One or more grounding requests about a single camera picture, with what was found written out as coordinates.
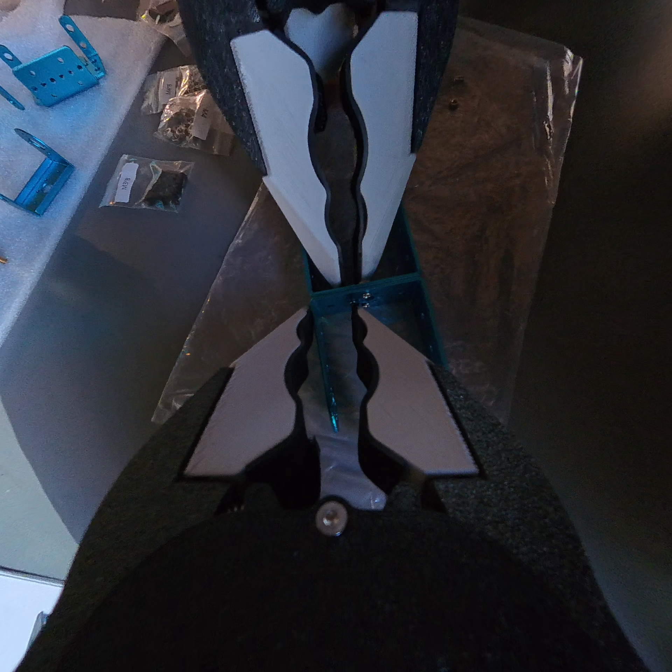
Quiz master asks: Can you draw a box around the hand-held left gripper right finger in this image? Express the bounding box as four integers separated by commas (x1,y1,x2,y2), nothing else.
356,307,481,480

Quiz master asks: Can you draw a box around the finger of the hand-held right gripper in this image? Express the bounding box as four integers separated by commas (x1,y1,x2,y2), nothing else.
230,29,345,284
341,12,421,279

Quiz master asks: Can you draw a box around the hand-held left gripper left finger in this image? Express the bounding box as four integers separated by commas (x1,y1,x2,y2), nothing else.
183,307,321,480

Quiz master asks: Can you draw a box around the blue H-shaped metal bracket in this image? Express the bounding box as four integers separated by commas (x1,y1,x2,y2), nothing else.
303,202,448,434

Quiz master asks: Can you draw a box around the clear plastic bag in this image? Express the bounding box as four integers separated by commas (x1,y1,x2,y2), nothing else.
152,16,583,426

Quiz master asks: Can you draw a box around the group of small zip bags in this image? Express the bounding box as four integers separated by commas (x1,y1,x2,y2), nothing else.
102,0,237,213

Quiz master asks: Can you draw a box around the white foam sheet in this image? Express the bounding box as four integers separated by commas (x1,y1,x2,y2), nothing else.
0,0,190,347

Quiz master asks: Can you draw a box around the white instruction booklet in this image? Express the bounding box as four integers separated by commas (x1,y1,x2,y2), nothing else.
0,572,66,672

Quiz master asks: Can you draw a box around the blue perforated U bracket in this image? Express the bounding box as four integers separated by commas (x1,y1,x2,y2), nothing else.
0,16,107,108

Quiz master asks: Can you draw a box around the blue long U bracket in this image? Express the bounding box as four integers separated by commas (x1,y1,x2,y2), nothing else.
0,128,74,216

